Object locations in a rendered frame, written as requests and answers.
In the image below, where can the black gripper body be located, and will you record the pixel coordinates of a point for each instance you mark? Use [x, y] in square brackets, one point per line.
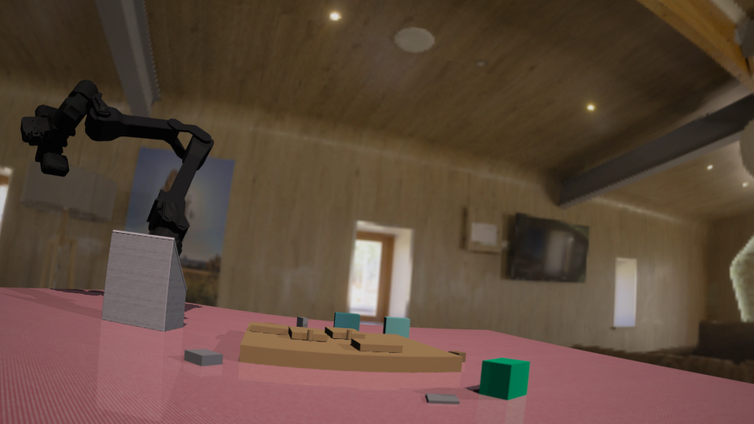
[51, 161]

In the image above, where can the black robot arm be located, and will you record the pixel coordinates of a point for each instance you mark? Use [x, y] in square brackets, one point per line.
[103, 123]

